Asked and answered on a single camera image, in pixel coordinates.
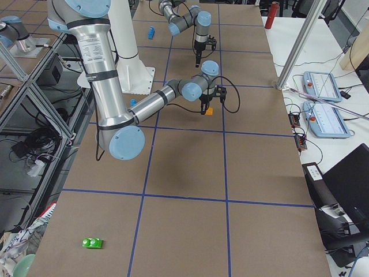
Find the lower orange black connector box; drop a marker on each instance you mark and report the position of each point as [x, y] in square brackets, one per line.
[300, 142]

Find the orange trapezoid block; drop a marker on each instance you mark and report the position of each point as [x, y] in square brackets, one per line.
[209, 111]

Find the green double block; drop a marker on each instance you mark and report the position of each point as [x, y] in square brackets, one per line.
[92, 243]

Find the black laptop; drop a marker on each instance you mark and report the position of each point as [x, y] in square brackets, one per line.
[348, 183]

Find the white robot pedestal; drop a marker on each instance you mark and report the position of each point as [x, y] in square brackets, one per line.
[134, 76]

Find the orange black connector box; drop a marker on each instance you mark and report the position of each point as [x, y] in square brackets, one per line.
[294, 120]
[300, 142]

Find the blue block far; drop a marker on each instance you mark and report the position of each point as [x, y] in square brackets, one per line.
[151, 32]

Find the upper teach pendant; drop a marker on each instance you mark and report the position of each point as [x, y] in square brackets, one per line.
[321, 85]

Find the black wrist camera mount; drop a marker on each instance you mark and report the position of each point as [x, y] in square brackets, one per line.
[221, 93]

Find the red cylinder bottle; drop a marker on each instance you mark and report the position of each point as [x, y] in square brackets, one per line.
[272, 14]

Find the teach pendant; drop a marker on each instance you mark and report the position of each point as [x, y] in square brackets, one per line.
[325, 121]
[321, 85]

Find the crumpled printed cloth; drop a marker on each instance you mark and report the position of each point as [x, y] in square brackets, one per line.
[19, 245]

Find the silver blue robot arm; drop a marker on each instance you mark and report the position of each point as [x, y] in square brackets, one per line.
[118, 127]
[196, 17]

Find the pale green bowl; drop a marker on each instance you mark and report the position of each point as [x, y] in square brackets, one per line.
[23, 266]

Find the lower teach pendant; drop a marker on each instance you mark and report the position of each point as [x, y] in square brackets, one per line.
[325, 121]

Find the grey robot arm at edge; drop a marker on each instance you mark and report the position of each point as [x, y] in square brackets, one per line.
[13, 30]

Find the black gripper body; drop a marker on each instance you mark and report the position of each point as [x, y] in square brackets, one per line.
[198, 49]
[206, 99]

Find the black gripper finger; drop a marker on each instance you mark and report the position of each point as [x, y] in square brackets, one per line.
[204, 107]
[197, 59]

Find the blue block near pedestal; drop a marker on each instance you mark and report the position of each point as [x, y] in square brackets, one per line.
[133, 102]

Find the aluminium frame post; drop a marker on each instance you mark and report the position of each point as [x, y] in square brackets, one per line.
[313, 14]

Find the upper orange black connector box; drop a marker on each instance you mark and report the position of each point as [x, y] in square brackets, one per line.
[294, 120]

